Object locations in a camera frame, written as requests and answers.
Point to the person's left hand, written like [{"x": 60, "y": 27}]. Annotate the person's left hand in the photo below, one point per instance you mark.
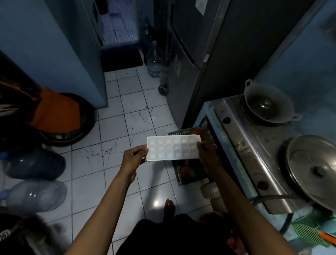
[{"x": 131, "y": 162}]

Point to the person's right hand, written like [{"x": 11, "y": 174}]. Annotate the person's right hand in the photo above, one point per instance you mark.
[{"x": 208, "y": 157}]

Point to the person's left thumb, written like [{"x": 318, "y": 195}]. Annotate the person's left thumb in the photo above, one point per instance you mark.
[{"x": 140, "y": 150}]

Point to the person's right thumb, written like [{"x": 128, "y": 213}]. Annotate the person's right thumb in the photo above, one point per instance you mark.
[{"x": 199, "y": 148}]

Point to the white plastic ice cube tray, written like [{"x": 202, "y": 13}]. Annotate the white plastic ice cube tray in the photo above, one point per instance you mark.
[{"x": 173, "y": 147}]

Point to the person's left forearm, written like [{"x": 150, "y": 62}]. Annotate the person's left forearm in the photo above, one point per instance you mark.
[{"x": 102, "y": 218}]

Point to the person's right forearm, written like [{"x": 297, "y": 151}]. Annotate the person's right forearm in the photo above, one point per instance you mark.
[{"x": 249, "y": 215}]

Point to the black plastic crate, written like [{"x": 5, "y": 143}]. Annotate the black plastic crate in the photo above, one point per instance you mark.
[{"x": 189, "y": 170}]

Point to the blue stove table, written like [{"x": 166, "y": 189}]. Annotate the blue stove table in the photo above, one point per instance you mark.
[{"x": 228, "y": 155}]

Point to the white plastic container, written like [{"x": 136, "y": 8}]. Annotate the white plastic container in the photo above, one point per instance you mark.
[{"x": 210, "y": 190}]

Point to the stainless steel gas stove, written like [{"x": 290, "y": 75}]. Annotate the stainless steel gas stove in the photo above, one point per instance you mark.
[{"x": 252, "y": 147}]

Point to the round black tub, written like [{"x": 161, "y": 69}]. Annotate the round black tub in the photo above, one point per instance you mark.
[{"x": 78, "y": 131}]

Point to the person's foot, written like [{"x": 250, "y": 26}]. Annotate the person's foot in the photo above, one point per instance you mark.
[{"x": 168, "y": 210}]

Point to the dark metal wok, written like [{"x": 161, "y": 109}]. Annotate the dark metal wok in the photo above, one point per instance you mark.
[{"x": 267, "y": 103}]

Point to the clear plastic water bottle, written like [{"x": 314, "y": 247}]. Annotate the clear plastic water bottle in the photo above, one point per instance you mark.
[{"x": 154, "y": 61}]

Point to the person's dark shorts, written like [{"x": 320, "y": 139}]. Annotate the person's dark shorts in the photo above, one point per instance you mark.
[{"x": 173, "y": 236}]

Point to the orange cloth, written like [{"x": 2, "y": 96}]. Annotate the orange cloth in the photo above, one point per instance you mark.
[{"x": 56, "y": 111}]

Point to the dark doormat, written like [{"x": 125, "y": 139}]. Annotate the dark doormat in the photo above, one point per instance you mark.
[{"x": 120, "y": 57}]

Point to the dark grey refrigerator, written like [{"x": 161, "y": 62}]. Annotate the dark grey refrigerator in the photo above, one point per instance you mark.
[{"x": 210, "y": 52}]

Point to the large clear water jug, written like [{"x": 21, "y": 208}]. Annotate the large clear water jug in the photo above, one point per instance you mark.
[
  {"x": 34, "y": 195},
  {"x": 34, "y": 164}
]

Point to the silver metal pot lid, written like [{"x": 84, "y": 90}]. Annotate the silver metal pot lid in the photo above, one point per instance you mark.
[{"x": 312, "y": 168}]

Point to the green plastic fly swatter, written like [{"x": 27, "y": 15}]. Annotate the green plastic fly swatter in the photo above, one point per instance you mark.
[{"x": 311, "y": 232}]

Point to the white paper note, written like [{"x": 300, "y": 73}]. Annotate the white paper note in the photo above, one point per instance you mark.
[{"x": 200, "y": 5}]

